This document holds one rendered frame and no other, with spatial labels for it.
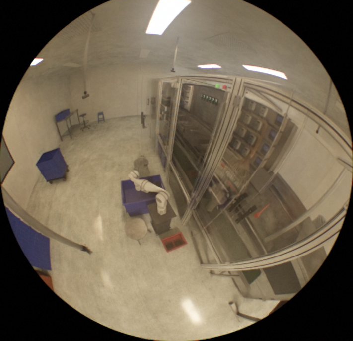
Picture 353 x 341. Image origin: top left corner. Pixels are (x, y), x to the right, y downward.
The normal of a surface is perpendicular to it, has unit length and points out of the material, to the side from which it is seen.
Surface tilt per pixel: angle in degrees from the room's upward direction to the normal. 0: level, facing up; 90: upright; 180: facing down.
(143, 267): 0
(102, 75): 90
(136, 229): 0
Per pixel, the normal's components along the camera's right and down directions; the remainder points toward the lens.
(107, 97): 0.34, 0.65
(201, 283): 0.13, -0.75
